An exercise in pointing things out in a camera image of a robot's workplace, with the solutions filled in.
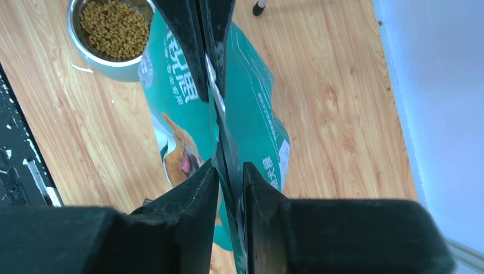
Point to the pink music stand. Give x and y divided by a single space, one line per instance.
259 7

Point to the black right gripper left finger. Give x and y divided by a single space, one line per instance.
171 234

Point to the green dog food bag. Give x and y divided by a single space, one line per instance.
185 127

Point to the near steel bowl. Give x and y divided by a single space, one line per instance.
74 9

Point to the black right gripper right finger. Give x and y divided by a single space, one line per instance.
338 235

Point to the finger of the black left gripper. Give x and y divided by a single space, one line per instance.
182 18
216 17

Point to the green double pet bowl stand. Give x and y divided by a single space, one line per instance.
120 71

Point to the brown kibble in near bowl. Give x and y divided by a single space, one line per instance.
116 30

